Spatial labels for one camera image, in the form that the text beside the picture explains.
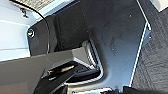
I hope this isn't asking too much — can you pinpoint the thick grey robot limb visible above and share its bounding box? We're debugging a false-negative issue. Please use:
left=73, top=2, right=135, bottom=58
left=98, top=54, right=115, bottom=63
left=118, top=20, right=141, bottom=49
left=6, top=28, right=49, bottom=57
left=0, top=39, right=102, bottom=94

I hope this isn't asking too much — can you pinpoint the pale robot body panel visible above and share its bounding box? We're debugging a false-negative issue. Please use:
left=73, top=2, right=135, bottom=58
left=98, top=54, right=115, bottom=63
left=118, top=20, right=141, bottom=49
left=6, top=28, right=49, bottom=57
left=0, top=0, right=81, bottom=63

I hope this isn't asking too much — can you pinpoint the small round metal connector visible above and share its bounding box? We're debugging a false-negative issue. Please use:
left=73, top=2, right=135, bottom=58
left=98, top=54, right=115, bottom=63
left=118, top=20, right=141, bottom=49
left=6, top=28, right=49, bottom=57
left=26, top=28, right=36, bottom=39

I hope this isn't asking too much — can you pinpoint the thin black cable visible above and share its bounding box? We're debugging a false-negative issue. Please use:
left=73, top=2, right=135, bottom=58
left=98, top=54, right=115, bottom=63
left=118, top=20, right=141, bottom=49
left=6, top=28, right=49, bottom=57
left=9, top=0, right=53, bottom=55

